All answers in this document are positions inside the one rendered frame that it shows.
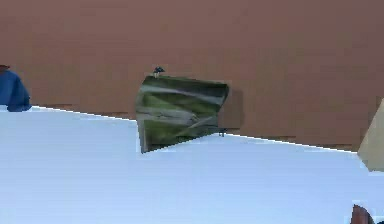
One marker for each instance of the green marbled chest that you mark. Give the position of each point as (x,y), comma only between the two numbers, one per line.
(176,110)

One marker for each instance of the small dark blue object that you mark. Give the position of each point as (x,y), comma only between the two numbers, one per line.
(158,70)

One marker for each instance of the blue rounded object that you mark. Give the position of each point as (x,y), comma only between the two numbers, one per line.
(11,91)

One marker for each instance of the beige box furniture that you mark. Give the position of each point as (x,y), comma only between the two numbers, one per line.
(375,143)

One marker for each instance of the dark red brown object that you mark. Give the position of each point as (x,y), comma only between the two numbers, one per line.
(360,216)

